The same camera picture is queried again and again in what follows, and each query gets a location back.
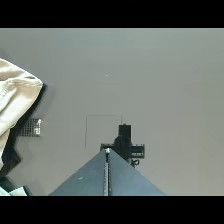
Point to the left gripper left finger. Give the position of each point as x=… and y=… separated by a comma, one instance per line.
x=88, y=176

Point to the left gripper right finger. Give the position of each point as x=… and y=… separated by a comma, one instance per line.
x=130, y=176

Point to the white T-shirt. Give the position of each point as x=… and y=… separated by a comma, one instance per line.
x=15, y=96

